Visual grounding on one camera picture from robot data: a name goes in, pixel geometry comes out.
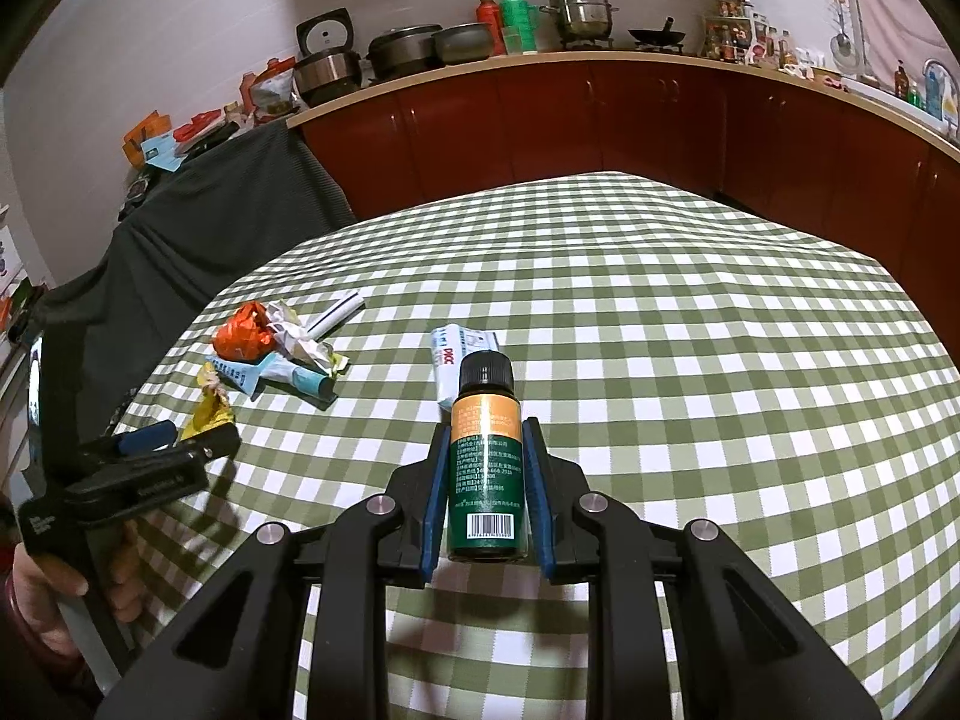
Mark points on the red plastic item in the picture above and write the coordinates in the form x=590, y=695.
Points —
x=197, y=124

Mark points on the grey metal bowl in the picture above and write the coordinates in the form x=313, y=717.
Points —
x=460, y=44

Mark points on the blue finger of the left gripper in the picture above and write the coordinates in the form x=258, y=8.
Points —
x=147, y=439

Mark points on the teal white tube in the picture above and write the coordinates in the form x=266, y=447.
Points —
x=274, y=368

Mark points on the condiment jars rack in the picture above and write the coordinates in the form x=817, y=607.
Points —
x=735, y=32

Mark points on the red thermos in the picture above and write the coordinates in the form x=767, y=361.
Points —
x=488, y=12

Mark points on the white paper tube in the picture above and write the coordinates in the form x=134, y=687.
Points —
x=339, y=313

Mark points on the rice cooker open lid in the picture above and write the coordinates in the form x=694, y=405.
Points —
x=328, y=66

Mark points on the person's left hand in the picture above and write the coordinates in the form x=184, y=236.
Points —
x=39, y=583

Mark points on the black wok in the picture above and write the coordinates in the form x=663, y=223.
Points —
x=663, y=39

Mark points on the white tube blue lettering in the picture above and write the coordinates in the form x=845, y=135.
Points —
x=450, y=345

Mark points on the orange wrapper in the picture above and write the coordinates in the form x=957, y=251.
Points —
x=246, y=335

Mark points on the red kitchen cabinets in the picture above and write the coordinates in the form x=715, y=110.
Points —
x=814, y=158

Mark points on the yellow wrapper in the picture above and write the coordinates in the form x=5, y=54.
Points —
x=213, y=409

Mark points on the green thermos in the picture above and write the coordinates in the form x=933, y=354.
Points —
x=519, y=23

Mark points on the white paper wrapper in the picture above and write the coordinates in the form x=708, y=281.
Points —
x=293, y=339

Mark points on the orange bag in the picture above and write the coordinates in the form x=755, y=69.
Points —
x=153, y=125

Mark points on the dark green draped cloth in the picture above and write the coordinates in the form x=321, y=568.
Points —
x=201, y=229

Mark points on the light blue box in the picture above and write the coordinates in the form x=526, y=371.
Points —
x=160, y=152

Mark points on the green orange spray bottle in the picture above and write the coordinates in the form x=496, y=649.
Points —
x=486, y=505

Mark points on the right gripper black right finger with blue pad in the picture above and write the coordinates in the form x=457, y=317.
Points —
x=565, y=551

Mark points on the steel steamer pot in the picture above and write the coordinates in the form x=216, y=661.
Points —
x=580, y=21

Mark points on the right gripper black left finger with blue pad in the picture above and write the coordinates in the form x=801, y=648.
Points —
x=408, y=555

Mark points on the black pot with lid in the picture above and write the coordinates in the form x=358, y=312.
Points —
x=403, y=52

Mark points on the green white checkered tablecloth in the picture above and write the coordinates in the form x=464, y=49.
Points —
x=694, y=360

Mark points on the snack bag on counter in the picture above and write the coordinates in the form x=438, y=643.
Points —
x=272, y=92

